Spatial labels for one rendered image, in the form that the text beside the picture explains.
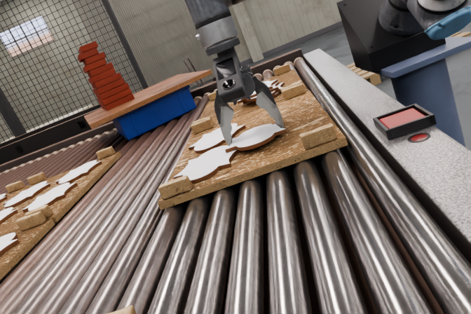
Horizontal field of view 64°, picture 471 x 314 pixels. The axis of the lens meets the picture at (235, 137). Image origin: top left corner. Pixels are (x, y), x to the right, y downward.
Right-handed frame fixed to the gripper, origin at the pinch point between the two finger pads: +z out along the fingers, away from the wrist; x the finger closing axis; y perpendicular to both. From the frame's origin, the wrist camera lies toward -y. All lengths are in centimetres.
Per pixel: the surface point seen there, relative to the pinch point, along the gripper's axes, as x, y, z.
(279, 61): -13, 103, -1
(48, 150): 114, 107, 0
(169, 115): 35, 67, 0
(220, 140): 8.6, 7.0, 0.0
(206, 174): 10.0, -11.2, 0.4
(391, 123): -23.0, -14.1, 1.5
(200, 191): 11.4, -14.5, 2.0
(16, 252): 49, -14, 2
